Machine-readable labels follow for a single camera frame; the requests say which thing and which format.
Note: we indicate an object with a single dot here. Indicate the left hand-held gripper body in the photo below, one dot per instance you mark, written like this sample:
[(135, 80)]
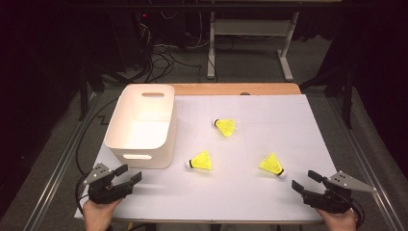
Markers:
[(101, 187)]

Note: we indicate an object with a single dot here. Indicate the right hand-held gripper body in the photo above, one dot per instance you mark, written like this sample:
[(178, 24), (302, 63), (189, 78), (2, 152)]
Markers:
[(333, 200)]

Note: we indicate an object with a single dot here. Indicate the yellow shuttlecock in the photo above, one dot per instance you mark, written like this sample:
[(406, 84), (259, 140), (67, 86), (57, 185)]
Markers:
[(271, 164), (202, 161), (227, 126)]

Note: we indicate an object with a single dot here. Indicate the white plastic bin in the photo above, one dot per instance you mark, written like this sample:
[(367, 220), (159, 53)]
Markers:
[(141, 131)]

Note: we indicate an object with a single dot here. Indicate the person's right hand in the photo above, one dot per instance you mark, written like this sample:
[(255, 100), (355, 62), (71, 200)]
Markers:
[(340, 223)]

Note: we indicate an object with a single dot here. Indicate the person's left hand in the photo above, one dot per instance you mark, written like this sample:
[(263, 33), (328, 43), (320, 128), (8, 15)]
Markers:
[(97, 216)]

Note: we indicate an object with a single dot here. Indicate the dark metal stand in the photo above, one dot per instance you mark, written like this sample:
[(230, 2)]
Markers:
[(84, 96), (347, 102)]

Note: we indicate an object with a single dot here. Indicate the black equipment tower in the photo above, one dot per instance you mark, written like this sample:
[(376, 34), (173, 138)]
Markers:
[(131, 38)]

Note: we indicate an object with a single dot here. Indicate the metal floor rail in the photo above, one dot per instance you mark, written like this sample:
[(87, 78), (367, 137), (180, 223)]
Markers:
[(359, 157), (61, 166)]

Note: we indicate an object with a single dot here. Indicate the white metal desk frame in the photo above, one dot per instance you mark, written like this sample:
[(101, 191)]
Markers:
[(250, 27)]

